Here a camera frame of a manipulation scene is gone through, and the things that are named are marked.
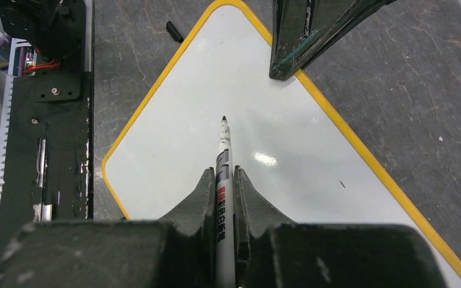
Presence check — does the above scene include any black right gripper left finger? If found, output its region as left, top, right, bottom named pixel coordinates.
left=0, top=168, right=215, bottom=287

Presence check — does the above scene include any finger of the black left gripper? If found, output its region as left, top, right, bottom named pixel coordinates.
left=269, top=0, right=393, bottom=81

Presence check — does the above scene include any white whiteboard marker pen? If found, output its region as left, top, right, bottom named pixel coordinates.
left=215, top=116, right=237, bottom=287

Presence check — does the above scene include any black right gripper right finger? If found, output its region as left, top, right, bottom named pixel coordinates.
left=234, top=167, right=447, bottom=287

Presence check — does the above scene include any white whiteboard with yellow frame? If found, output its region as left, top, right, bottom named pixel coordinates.
left=101, top=1, right=461, bottom=287

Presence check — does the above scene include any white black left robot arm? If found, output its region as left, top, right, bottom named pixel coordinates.
left=0, top=1, right=390, bottom=81

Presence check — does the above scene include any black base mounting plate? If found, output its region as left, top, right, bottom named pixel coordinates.
left=0, top=0, right=95, bottom=271

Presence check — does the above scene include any black marker cap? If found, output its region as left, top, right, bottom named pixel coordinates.
left=166, top=21, right=184, bottom=43

